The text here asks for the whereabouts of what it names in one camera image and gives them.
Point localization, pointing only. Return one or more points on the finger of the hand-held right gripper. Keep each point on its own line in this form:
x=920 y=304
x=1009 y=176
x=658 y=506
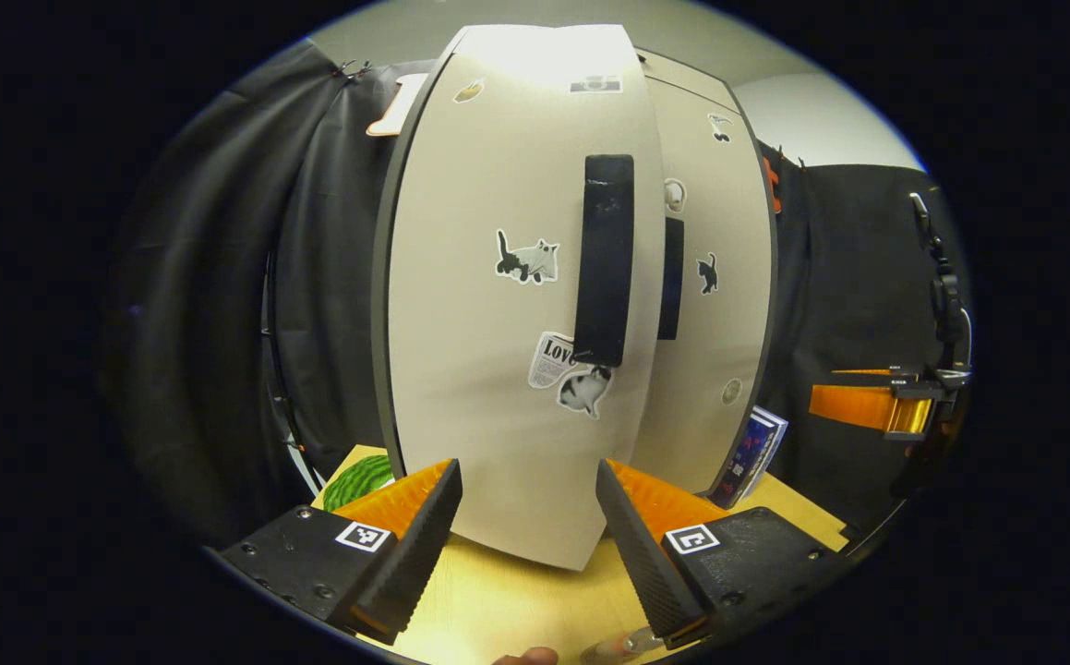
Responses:
x=853 y=406

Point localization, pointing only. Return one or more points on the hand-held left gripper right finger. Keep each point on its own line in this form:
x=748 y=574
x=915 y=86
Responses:
x=641 y=563

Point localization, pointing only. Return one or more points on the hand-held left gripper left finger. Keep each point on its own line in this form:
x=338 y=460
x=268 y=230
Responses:
x=414 y=563

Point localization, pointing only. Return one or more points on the green striped watermelon toy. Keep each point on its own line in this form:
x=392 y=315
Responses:
x=354 y=482

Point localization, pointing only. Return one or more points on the cabinet door with grey cat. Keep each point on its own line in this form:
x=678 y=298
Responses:
x=479 y=369

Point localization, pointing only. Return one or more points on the cabinet door with black cat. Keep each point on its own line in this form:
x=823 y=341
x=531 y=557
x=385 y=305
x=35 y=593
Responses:
x=738 y=323

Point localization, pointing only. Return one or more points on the dark blue book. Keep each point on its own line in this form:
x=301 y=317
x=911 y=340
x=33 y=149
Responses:
x=747 y=457

